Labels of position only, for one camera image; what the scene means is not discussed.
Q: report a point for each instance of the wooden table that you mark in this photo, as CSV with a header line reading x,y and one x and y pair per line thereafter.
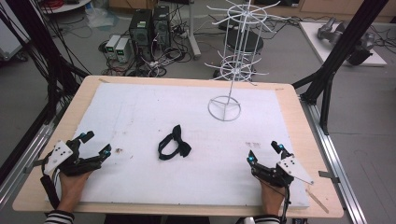
x,y
314,146

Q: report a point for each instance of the black bow tie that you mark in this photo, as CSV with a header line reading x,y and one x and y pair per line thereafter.
x,y
176,144

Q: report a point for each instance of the person's left striped sleeve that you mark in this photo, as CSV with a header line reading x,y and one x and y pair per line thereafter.
x,y
59,217

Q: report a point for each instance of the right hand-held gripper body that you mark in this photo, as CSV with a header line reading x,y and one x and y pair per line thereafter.
x,y
291,168

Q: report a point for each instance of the white foam board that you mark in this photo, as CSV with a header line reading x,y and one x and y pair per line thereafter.
x,y
193,174

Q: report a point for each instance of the grey metal stand leg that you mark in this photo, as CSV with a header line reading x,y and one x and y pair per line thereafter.
x,y
193,40

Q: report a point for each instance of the metal bracket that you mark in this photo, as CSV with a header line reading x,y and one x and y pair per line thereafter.
x,y
328,176
32,165

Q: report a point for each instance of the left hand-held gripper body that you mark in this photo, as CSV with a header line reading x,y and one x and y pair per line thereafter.
x,y
57,156

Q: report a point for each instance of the clear plastic bag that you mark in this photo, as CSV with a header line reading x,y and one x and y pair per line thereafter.
x,y
101,17

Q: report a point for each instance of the thin wooden stick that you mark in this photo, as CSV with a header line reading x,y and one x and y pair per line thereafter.
x,y
317,201

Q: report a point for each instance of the aluminium rail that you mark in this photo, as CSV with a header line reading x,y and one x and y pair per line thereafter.
x,y
336,161
28,149

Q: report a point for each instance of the round white table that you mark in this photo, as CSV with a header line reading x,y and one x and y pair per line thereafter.
x,y
65,6

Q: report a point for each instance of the person's left hand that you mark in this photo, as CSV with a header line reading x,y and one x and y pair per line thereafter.
x,y
73,188

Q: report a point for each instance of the person's right hand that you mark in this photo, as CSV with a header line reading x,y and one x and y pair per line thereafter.
x,y
271,197

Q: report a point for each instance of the person's right striped sleeve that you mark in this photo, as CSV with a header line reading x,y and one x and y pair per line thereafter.
x,y
267,219

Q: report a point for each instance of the white power supply box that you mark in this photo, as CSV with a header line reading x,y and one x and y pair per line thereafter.
x,y
123,49
111,46

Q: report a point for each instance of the black computer tower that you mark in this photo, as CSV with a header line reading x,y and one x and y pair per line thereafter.
x,y
162,26
141,34

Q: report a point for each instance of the black round stool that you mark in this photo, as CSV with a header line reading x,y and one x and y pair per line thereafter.
x,y
249,42

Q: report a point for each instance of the white floor platform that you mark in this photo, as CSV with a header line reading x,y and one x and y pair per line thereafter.
x,y
314,40

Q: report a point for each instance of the person's striped sleeve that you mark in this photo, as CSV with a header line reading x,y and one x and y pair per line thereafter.
x,y
267,219
59,217

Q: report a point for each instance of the black metal frame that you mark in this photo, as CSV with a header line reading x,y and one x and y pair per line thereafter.
x,y
37,40
339,49

